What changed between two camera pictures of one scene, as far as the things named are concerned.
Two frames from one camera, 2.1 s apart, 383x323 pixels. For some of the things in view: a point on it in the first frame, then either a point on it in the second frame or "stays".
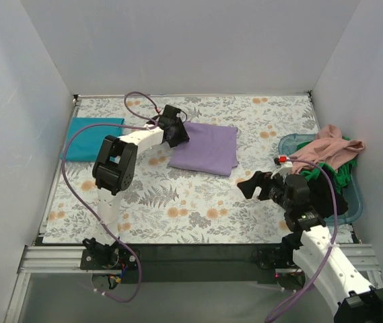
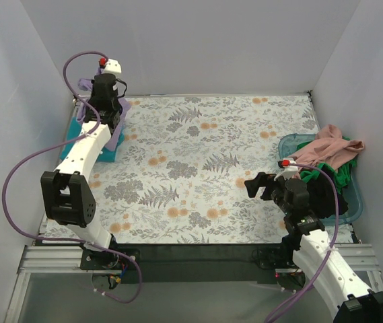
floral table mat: (167, 169) stays
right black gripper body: (264, 186) stays
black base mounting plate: (189, 264) stays
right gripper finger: (266, 193) stays
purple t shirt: (211, 149) -> (87, 84)
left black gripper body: (179, 131) -> (103, 81)
